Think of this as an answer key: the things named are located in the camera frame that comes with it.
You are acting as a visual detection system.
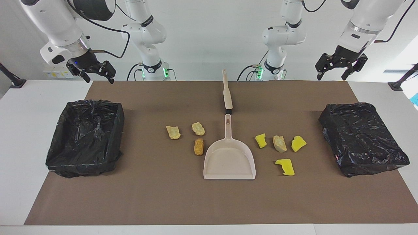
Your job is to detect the brown table mat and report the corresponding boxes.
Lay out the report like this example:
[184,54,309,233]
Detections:
[24,81,418,226]

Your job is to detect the beige plastic dustpan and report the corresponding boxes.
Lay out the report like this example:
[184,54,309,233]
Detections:
[203,114,256,180]

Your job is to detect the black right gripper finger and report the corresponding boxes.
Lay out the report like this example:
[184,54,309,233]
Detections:
[99,61,117,85]
[66,64,91,84]

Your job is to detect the notched yellow sponge piece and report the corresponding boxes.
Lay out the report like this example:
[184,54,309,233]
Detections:
[275,159,295,176]

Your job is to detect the beige brush black bristles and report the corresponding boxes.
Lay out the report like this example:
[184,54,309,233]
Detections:
[222,69,233,115]

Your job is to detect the pale greenish foam chunk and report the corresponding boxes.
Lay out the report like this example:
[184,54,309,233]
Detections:
[166,126,181,140]

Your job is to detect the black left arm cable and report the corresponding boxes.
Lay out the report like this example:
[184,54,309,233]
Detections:
[300,0,412,43]

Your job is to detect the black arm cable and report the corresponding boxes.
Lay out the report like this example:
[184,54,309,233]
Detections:
[67,0,137,59]
[300,0,412,43]

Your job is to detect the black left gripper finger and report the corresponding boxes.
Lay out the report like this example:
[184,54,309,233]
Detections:
[341,54,369,81]
[315,53,337,81]

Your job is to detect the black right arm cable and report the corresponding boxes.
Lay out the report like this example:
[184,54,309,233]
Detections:
[67,0,137,59]

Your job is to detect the beige orange striped foam chunk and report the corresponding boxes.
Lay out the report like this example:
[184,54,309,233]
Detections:
[273,135,287,153]

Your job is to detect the black bag lined bin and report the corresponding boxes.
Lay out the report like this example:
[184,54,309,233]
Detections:
[318,102,410,178]
[45,100,125,179]

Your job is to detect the black camera stand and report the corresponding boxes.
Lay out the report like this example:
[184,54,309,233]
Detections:
[0,63,26,88]
[388,64,418,91]

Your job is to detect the white power outlet box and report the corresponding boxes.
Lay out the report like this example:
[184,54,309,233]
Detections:
[43,65,72,78]

